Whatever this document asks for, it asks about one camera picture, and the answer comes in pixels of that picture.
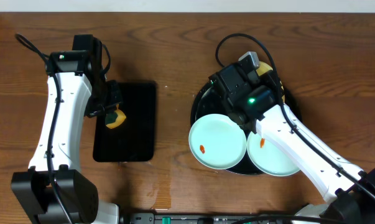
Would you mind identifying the green yellow sponge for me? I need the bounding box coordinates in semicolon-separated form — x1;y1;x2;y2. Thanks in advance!
105;105;126;129

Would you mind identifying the light blue plate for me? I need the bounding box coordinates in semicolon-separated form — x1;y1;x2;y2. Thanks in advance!
247;132;300;177
188;114;247;170

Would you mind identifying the yellow plate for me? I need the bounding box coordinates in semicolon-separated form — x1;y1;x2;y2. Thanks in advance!
256;61;285;103

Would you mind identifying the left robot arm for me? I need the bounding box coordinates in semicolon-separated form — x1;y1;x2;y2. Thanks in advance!
11;34;123;223

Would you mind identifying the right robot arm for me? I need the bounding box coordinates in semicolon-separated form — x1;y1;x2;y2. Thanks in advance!
209;62;375;223

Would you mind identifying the black rectangular tray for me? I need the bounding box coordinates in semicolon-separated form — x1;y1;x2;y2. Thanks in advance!
93;82;157;162

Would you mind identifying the black round tray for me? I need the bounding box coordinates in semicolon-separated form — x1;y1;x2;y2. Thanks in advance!
190;82;303;175

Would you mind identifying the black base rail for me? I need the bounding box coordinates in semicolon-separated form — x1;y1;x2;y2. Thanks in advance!
124;212;300;224

